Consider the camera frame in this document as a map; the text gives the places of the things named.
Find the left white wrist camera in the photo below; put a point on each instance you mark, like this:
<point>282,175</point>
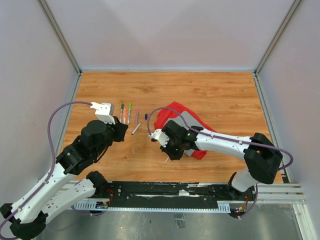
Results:
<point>104,112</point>

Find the purple pen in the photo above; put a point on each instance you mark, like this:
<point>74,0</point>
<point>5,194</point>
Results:
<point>137,115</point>

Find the white marker green end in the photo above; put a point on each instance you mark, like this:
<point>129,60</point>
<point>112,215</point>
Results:
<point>128,115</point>

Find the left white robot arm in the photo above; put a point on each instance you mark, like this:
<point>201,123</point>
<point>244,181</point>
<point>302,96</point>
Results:
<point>29,216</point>

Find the orange white pen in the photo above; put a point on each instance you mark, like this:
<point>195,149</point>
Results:
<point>121,116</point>

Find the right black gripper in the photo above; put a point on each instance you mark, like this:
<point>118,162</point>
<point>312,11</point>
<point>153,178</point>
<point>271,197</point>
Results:
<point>172,156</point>

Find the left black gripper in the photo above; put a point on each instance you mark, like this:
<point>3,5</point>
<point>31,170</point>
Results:
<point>120,129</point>

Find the red and grey cloth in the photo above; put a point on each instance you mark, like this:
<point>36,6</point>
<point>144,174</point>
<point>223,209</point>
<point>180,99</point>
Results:
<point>192,120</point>

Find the orange highlighter pen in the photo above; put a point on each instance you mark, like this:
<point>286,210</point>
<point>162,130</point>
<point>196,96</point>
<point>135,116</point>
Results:
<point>124,117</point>

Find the white marker blue end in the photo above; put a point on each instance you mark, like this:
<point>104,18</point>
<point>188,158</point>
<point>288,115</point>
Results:
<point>136,128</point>

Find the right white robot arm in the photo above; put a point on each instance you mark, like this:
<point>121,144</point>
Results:
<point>262,159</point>

